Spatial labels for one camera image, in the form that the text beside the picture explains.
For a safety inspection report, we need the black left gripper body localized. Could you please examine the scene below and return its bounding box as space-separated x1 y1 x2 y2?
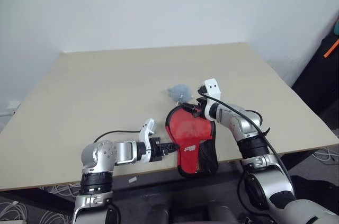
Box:
148 137 163 163

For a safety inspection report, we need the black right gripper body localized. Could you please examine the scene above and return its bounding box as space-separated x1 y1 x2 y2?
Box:
195 96 210 119

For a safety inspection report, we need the red and black bag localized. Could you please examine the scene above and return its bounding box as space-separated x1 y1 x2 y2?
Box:
165 105 219 180

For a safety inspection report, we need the grey fuzzy plush ball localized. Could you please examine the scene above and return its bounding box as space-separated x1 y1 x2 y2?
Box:
166 83 192 103

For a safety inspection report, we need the orange strip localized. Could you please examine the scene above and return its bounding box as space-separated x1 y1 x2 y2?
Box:
323 39 339 58

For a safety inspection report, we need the white power strip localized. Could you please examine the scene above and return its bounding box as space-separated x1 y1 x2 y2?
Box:
0 100 22 117

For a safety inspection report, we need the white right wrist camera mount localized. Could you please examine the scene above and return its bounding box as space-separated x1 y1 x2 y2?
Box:
198 78 222 122

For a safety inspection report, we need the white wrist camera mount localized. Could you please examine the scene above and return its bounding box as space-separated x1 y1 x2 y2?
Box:
198 78 222 122
137 118 157 164

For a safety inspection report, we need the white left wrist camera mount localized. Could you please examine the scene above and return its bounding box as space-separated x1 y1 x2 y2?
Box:
137 118 157 164

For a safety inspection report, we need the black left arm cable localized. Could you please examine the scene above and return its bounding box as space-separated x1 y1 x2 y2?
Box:
92 128 145 144

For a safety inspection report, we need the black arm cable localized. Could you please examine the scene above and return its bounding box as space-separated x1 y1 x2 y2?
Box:
92 128 145 144
197 87 295 209

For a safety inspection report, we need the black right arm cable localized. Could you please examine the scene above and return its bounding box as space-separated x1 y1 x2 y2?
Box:
197 87 295 209

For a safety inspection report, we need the white floor cable bundle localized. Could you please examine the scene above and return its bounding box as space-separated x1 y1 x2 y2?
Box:
0 199 29 224
39 181 82 199
313 146 339 166

